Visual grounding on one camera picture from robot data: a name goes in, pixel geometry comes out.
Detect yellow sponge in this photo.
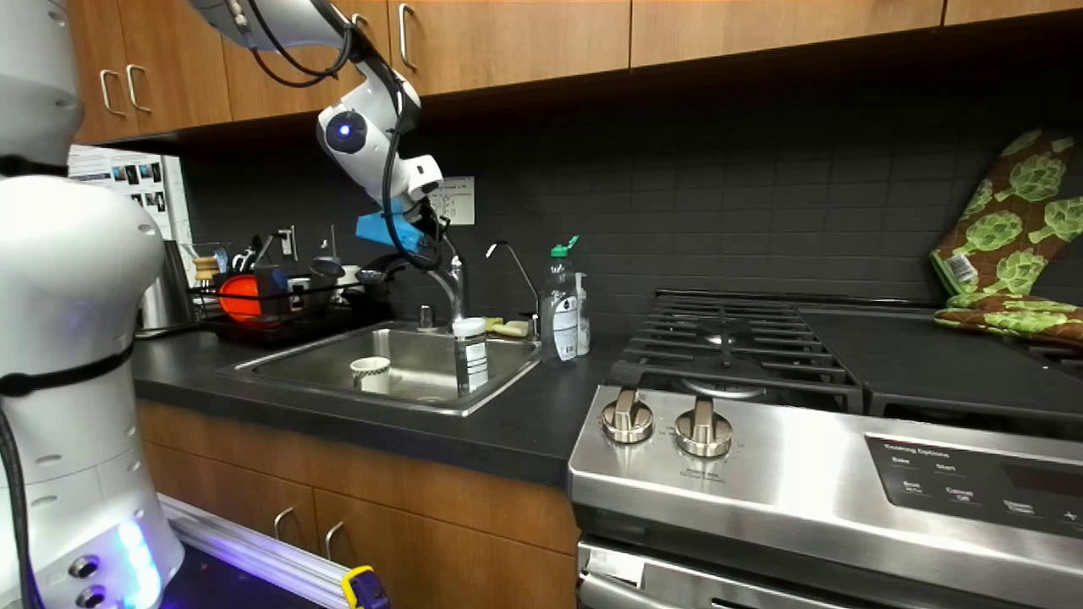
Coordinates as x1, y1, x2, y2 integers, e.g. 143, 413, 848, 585
488, 323, 530, 338

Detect stainless steel sink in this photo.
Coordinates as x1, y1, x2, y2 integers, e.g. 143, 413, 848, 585
237, 323, 538, 415

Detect white cup in sink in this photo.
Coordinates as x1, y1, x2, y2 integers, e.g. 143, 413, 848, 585
349, 355, 388, 376

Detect green patterned oven mitt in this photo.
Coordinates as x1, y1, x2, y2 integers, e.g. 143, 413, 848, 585
932, 128, 1083, 347

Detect black dish rack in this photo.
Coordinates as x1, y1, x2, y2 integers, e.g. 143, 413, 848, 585
201, 268, 388, 345

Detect white paper note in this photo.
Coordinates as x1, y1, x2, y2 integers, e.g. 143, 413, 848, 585
428, 175, 475, 227

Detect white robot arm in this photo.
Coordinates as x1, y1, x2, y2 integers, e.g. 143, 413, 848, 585
190, 0, 443, 271

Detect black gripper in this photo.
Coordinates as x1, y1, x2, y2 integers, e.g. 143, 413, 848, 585
361, 234, 443, 280

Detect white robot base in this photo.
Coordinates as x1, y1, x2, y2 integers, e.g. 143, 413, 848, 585
0, 0, 184, 609

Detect stove knob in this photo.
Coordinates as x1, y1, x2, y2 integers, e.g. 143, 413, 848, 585
674, 396, 732, 460
602, 390, 652, 448

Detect stainless gas stove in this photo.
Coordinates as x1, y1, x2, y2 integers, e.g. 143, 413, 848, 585
569, 290, 1083, 609

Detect wooden upper cabinets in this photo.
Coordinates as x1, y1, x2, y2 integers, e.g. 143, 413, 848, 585
66, 0, 1083, 141

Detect right stove knob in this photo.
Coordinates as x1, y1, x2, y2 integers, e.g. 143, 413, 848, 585
674, 396, 732, 460

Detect clear plastic bottle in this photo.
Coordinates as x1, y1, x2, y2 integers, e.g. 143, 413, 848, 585
454, 319, 488, 393

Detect dish soap bottle green cap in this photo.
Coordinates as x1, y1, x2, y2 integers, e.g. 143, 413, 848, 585
541, 237, 590, 363

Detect left stove knob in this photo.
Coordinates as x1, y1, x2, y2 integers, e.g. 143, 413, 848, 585
602, 390, 652, 448

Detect wooden cabinets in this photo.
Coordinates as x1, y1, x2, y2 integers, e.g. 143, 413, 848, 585
66, 0, 1083, 141
138, 402, 578, 609

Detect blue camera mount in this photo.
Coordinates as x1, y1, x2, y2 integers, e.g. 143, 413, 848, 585
354, 214, 433, 254

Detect chrome tap faucet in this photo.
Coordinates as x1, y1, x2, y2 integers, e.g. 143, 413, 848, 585
418, 234, 462, 324

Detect wooden lower cabinets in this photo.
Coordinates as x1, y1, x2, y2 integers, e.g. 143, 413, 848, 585
138, 402, 578, 609

